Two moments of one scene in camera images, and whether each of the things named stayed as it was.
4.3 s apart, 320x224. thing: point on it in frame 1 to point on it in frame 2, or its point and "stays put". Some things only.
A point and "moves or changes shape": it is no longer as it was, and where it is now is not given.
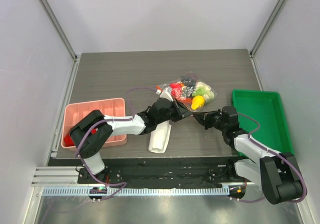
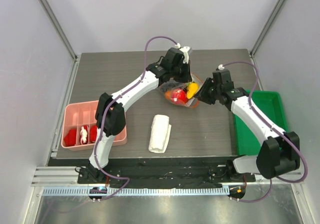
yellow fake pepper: (197, 101) to (193, 88)
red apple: (176, 90) to (179, 96)
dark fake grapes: (189, 84) to (169, 85)
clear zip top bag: (192, 93) moves or changes shape
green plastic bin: (267, 106) stays put
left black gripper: (180, 114) to (187, 77)
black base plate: (157, 171) stays put
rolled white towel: (160, 138) stays put
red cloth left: (68, 141) stays put
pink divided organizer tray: (74, 112) stays put
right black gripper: (207, 119) to (210, 91)
